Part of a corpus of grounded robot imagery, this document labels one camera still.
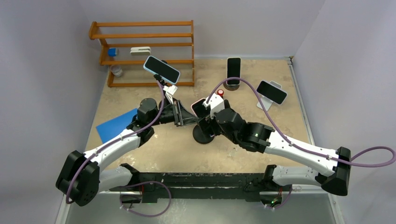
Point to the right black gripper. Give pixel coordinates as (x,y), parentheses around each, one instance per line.
(207,122)

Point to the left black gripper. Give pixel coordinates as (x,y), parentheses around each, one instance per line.
(181,116)

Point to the pink case phone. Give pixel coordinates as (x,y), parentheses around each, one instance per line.
(199,109)

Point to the black round-base phone stand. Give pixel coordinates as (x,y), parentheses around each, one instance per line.
(203,134)

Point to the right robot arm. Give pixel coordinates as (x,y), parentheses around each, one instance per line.
(320,165)

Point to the black tall phone stand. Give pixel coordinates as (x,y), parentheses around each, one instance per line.
(162,82)

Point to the dark round phone stand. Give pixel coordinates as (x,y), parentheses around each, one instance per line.
(230,87)

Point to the white folding phone stand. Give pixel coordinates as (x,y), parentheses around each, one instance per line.
(266,102)

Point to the blue case phone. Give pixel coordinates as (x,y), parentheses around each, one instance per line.
(159,67)

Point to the white case upright phone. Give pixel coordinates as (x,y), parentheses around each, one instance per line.
(233,70)

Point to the black phone on white stand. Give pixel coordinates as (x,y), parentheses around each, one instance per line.
(273,93)

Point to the red capped small bottle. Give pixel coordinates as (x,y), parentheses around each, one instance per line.
(220,92)

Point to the wooden shelf rack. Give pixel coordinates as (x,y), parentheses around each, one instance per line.
(171,41)

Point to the blue flat sheet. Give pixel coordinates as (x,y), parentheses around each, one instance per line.
(115,126)

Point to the white clip object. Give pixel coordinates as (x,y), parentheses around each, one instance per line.
(140,51)

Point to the blue white small object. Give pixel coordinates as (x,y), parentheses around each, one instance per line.
(113,52)

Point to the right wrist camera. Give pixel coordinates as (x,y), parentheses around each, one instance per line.
(214,103)

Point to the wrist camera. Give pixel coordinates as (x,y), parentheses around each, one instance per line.
(214,103)
(169,91)

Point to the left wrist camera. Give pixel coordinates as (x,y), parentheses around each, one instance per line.
(169,91)

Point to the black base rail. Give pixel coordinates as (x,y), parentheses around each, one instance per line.
(244,186)

